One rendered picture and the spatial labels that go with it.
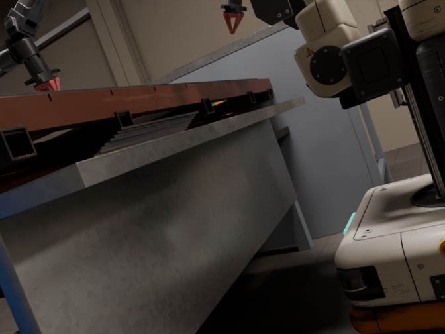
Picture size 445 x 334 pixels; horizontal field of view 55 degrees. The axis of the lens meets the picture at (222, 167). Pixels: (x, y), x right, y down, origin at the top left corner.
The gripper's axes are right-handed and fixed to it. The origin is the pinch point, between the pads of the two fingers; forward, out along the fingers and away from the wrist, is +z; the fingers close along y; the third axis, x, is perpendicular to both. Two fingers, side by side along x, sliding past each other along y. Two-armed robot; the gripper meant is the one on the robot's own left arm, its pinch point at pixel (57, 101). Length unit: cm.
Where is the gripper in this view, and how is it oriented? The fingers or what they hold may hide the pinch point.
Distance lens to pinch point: 141.6
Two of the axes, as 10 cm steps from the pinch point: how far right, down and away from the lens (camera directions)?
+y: -2.6, 4.2, -8.7
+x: 8.7, -2.9, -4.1
